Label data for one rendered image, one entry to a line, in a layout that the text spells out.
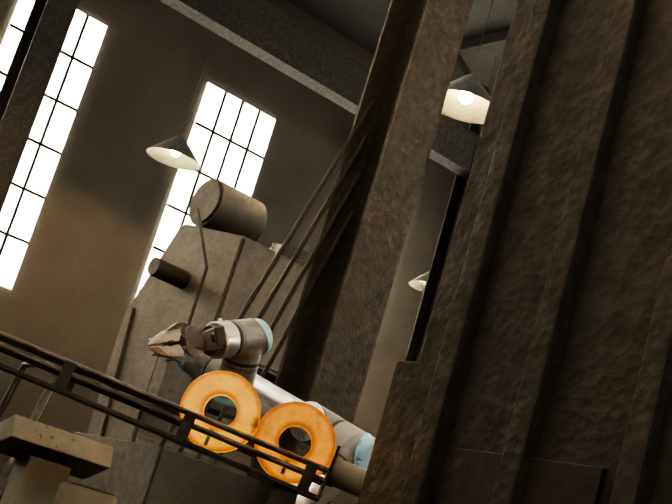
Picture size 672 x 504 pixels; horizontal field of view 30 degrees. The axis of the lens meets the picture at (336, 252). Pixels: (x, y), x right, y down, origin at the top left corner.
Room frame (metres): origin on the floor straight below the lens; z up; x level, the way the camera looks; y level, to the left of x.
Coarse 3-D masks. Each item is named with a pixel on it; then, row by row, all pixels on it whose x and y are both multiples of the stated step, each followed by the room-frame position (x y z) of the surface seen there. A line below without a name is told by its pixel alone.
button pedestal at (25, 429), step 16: (16, 416) 2.61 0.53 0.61; (0, 432) 2.64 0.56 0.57; (16, 432) 2.60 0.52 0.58; (32, 432) 2.63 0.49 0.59; (48, 432) 2.65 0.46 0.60; (64, 432) 2.67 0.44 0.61; (0, 448) 2.67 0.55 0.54; (16, 448) 2.66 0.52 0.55; (32, 448) 2.65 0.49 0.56; (48, 448) 2.65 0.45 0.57; (64, 448) 2.67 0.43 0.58; (80, 448) 2.69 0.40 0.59; (96, 448) 2.72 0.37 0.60; (112, 448) 2.74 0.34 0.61; (16, 464) 2.71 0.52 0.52; (32, 464) 2.67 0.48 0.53; (48, 464) 2.69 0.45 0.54; (64, 464) 2.73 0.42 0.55; (80, 464) 2.72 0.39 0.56; (96, 464) 2.72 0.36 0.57; (16, 480) 2.68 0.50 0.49; (32, 480) 2.68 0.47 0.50; (48, 480) 2.70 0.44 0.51; (16, 496) 2.66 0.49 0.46; (32, 496) 2.68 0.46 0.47; (48, 496) 2.70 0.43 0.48
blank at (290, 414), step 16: (272, 416) 2.39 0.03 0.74; (288, 416) 2.39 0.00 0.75; (304, 416) 2.39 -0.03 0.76; (320, 416) 2.39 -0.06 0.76; (256, 432) 2.39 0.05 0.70; (272, 432) 2.39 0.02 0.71; (320, 432) 2.39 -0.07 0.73; (256, 448) 2.39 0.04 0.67; (320, 448) 2.39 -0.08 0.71; (272, 464) 2.39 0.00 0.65; (288, 480) 2.39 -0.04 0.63
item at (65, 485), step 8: (64, 480) 2.60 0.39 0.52; (64, 488) 2.57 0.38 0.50; (72, 488) 2.56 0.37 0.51; (80, 488) 2.55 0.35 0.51; (88, 488) 2.56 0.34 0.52; (56, 496) 2.59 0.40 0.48; (64, 496) 2.56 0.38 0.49; (72, 496) 2.56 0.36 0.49; (80, 496) 2.55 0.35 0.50; (88, 496) 2.55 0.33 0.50; (96, 496) 2.56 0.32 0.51; (104, 496) 2.57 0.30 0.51; (112, 496) 2.59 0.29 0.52
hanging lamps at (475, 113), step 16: (464, 80) 9.19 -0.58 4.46; (448, 96) 9.47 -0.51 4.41; (464, 96) 9.29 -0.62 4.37; (480, 96) 9.04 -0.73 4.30; (448, 112) 9.59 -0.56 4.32; (464, 112) 9.57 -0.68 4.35; (480, 112) 9.50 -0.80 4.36; (160, 144) 12.91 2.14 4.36; (176, 144) 12.91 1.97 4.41; (160, 160) 13.35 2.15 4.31; (176, 160) 13.34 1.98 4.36; (192, 160) 13.22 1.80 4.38; (416, 288) 15.62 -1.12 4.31
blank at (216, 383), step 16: (192, 384) 2.39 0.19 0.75; (208, 384) 2.39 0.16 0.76; (224, 384) 2.39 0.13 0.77; (240, 384) 2.39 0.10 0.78; (192, 400) 2.39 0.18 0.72; (208, 400) 2.41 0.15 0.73; (240, 400) 2.39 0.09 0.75; (256, 400) 2.39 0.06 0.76; (240, 416) 2.39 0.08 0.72; (256, 416) 2.39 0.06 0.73; (192, 432) 2.39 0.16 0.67; (224, 432) 2.39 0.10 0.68; (208, 448) 2.39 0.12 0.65; (224, 448) 2.39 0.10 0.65
